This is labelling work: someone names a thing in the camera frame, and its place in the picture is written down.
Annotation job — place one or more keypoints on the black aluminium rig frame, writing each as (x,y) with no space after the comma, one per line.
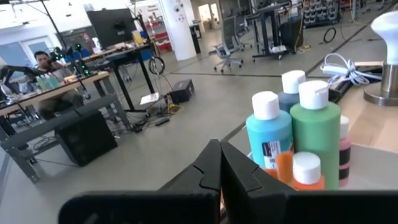
(337,91)

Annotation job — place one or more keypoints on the grey metal bench desk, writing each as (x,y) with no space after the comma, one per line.
(62,123)

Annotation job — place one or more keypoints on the grey office chair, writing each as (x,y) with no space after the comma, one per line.
(228,34)

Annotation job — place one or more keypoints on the large dark grey paint bottle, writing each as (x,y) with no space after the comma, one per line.
(292,81)

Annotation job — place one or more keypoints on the person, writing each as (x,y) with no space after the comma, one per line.
(43,60)

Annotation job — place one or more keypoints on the black leg desk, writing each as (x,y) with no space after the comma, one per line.
(124,59)

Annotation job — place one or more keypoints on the small black floor box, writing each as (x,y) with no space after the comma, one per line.
(183,91)

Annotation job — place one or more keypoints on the white paper sheet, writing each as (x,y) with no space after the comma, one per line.
(150,99)

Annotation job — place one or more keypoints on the large green paint bottle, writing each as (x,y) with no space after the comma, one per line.
(317,140)

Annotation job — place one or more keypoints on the black floor cabinet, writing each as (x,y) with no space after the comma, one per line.
(87,140)

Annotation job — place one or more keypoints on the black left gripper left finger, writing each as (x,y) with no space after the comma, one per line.
(199,177)

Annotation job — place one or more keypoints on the small red-orange paint bottle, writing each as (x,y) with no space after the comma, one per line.
(284,166)

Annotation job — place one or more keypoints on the black background robot arm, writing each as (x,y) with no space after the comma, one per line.
(18,71)

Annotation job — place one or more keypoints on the white plastic bin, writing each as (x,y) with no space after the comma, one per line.
(373,168)

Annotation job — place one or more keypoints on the wooden top work table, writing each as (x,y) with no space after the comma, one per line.
(62,88)

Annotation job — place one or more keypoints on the large teal paint bottle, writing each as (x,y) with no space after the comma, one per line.
(267,133)

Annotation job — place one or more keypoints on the small pink paint bottle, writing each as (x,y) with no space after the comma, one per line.
(345,146)

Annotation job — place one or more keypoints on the small orange paint bottle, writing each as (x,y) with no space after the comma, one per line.
(306,168)

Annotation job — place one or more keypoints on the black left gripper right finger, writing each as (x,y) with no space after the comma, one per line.
(252,196)

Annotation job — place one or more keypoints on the black rolling desk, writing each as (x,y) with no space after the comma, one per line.
(265,31)

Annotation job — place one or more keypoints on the black computer monitor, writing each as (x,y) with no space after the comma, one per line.
(110,28)

